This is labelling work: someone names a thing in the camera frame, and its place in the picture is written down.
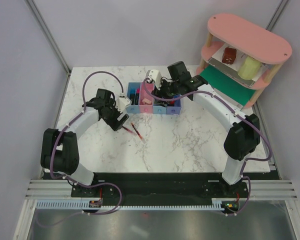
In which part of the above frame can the purple drawer bin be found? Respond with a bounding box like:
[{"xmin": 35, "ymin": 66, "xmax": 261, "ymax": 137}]
[{"xmin": 166, "ymin": 99, "xmax": 182, "ymax": 115}]

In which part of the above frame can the pink eraser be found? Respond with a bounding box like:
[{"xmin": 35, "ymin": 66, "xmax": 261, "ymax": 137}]
[{"xmin": 140, "ymin": 98, "xmax": 153, "ymax": 106}]

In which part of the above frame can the white paper sheet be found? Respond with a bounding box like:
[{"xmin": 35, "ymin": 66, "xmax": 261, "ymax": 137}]
[{"xmin": 208, "ymin": 43, "xmax": 268, "ymax": 86}]

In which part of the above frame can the brown box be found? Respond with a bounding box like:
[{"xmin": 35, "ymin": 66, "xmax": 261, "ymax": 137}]
[{"xmin": 221, "ymin": 47, "xmax": 237, "ymax": 65}]

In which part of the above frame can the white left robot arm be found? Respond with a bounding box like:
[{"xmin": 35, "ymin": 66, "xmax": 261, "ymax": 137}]
[{"xmin": 40, "ymin": 89, "xmax": 132, "ymax": 197}]

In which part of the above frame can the pink drawer bin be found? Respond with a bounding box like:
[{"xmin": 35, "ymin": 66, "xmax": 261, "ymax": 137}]
[{"xmin": 139, "ymin": 82, "xmax": 155, "ymax": 114}]

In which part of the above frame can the orange capped refill pen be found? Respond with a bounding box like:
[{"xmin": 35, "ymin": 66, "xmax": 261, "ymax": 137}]
[{"xmin": 130, "ymin": 122, "xmax": 146, "ymax": 144}]

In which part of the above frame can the pink capped black highlighter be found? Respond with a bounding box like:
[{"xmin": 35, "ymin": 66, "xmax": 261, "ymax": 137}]
[{"xmin": 134, "ymin": 88, "xmax": 140, "ymax": 105}]

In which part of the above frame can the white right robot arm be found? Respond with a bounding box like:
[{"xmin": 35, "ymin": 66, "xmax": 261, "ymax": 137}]
[{"xmin": 144, "ymin": 61, "xmax": 261, "ymax": 197}]

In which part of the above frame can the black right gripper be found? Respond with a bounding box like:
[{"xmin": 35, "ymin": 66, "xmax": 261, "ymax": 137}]
[{"xmin": 151, "ymin": 77, "xmax": 180, "ymax": 108}]

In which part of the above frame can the light blue drawer bin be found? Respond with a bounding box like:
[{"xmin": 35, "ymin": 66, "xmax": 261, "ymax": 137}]
[
  {"xmin": 152, "ymin": 83, "xmax": 169, "ymax": 115},
  {"xmin": 126, "ymin": 82, "xmax": 141, "ymax": 114}
]

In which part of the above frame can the pale yellow cup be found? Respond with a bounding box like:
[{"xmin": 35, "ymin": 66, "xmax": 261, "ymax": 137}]
[{"xmin": 237, "ymin": 56, "xmax": 262, "ymax": 80}]

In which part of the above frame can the white cable duct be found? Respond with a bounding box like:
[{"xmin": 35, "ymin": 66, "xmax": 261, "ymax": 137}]
[{"xmin": 36, "ymin": 199, "xmax": 224, "ymax": 211}]

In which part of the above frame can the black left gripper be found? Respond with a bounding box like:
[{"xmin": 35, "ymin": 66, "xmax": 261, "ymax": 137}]
[{"xmin": 102, "ymin": 98, "xmax": 129, "ymax": 131}]

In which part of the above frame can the green book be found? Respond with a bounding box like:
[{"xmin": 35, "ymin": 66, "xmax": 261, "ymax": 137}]
[{"xmin": 199, "ymin": 65, "xmax": 255, "ymax": 109}]

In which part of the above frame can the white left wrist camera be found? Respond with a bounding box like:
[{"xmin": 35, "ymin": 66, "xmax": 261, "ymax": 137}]
[{"xmin": 115, "ymin": 95, "xmax": 132, "ymax": 113}]

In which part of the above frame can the blue capped black highlighter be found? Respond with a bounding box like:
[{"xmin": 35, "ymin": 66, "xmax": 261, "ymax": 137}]
[{"xmin": 129, "ymin": 89, "xmax": 136, "ymax": 105}]

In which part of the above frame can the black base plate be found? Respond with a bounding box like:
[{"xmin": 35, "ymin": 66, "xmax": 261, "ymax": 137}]
[{"xmin": 43, "ymin": 171, "xmax": 282, "ymax": 207}]

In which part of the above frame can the pink two tier shelf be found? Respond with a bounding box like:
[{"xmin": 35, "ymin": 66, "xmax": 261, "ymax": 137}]
[{"xmin": 196, "ymin": 13, "xmax": 292, "ymax": 109}]

